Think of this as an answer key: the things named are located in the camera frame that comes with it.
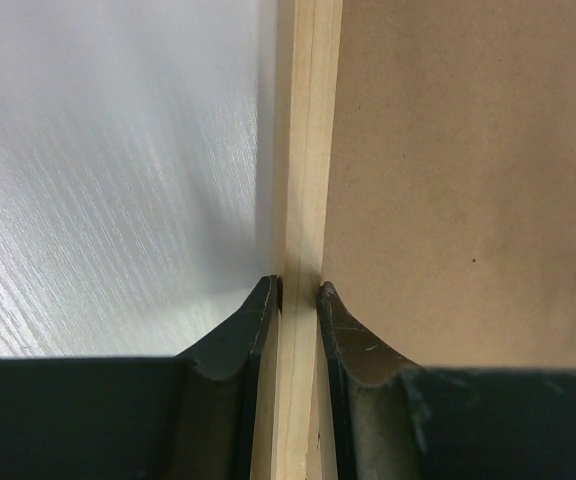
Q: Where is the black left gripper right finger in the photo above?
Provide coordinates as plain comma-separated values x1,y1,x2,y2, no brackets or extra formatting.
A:
317,283,576,479

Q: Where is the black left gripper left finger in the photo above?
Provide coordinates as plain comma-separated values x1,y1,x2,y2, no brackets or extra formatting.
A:
0,276,278,479

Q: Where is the wooden picture frame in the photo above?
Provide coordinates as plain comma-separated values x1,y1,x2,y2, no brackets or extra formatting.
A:
253,1,576,479

